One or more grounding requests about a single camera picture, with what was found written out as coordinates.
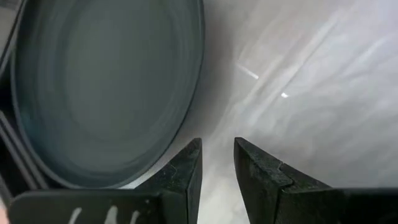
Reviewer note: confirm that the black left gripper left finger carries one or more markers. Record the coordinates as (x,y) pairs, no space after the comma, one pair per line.
(161,205)

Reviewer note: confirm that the grey-blue plate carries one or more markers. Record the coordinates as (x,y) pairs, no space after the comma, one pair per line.
(102,87)

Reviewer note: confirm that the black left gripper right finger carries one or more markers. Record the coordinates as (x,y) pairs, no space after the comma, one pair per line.
(280,199)

